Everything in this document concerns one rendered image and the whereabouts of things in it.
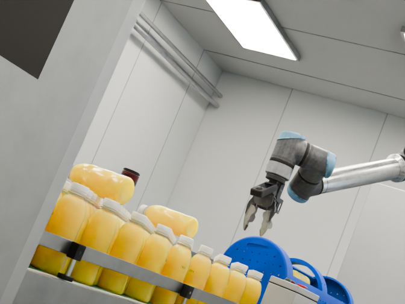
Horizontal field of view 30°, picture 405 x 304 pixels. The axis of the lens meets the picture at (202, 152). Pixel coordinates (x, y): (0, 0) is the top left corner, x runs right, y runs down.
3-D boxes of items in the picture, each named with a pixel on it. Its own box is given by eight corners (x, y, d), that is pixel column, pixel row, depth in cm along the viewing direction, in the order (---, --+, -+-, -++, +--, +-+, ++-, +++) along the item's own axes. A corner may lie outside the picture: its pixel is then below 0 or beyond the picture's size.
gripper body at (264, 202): (278, 216, 264) (290, 184, 266) (269, 210, 257) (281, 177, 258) (259, 210, 268) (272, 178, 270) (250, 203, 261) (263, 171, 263)
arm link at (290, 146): (311, 137, 262) (284, 125, 261) (298, 170, 260) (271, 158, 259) (304, 140, 271) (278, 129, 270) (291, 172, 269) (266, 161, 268)
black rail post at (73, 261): (72, 282, 159) (87, 247, 160) (63, 280, 156) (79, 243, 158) (64, 278, 160) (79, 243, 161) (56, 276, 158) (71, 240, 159)
